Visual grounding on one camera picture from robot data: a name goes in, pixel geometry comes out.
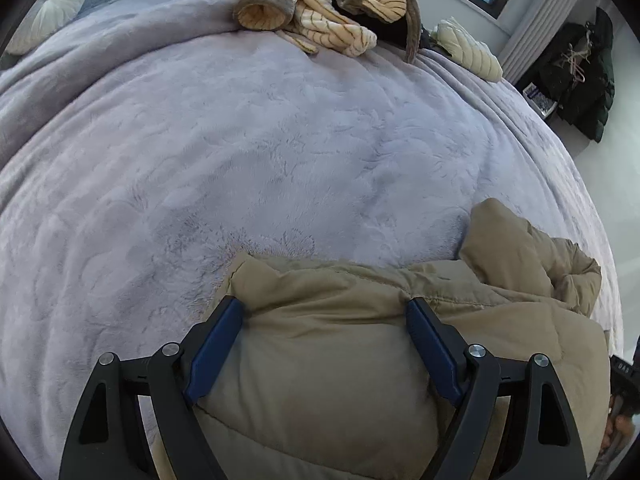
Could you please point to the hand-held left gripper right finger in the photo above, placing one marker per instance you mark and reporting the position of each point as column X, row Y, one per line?
column 432, row 345

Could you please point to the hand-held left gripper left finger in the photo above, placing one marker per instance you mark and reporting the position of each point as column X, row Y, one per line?
column 215, row 355

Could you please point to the khaki puffer jacket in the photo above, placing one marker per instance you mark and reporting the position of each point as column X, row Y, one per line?
column 325, row 350

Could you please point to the cream striped fleece clothes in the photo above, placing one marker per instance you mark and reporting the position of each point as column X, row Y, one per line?
column 320, row 15

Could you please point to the person's right hand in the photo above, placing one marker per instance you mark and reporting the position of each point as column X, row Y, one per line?
column 620, row 422

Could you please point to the lilac plush blanket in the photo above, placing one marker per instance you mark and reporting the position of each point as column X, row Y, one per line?
column 250, row 150

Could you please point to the small printed box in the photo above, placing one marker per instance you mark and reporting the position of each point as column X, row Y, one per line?
column 540, row 99

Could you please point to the cream quilted jacket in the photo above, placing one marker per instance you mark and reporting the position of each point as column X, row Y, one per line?
column 472, row 52

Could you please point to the dark green hanging coat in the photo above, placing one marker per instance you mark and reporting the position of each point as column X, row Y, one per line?
column 585, row 80

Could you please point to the dark grey garment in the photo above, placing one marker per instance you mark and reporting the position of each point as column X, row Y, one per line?
column 412, row 25

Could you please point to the grey pleated curtain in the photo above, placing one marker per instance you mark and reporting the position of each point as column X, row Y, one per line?
column 540, row 25

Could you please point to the round white pleated pillow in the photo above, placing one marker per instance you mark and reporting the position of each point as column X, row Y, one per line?
column 50, row 10

